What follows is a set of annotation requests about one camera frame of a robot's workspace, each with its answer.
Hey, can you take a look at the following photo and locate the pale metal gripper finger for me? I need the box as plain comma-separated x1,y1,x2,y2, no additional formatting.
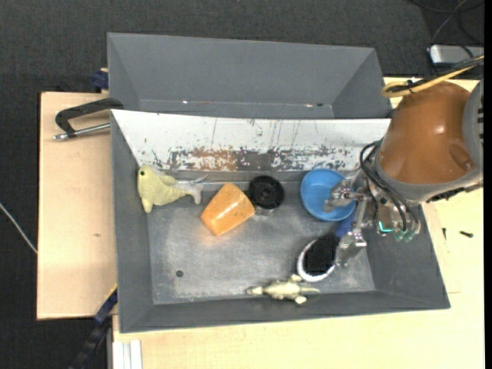
334,229,369,270
323,179,364,213

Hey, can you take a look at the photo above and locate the blue bowl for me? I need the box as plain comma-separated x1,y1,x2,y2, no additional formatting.
299,168,357,223

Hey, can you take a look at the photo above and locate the black round lid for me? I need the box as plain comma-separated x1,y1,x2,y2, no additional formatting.
247,175,286,216

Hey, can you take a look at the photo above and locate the pale toy crocodile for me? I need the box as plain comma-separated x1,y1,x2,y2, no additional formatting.
245,274,321,305

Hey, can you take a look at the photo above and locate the grey metal bin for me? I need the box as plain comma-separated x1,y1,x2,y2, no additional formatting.
106,32,451,334

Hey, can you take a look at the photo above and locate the orange sponge block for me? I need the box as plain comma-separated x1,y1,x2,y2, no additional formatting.
199,182,256,238

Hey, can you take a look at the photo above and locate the pale yellow toy whale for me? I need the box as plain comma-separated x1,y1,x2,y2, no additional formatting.
137,165,205,214

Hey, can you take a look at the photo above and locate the pale brown flat board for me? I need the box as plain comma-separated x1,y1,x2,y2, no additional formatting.
36,90,118,321

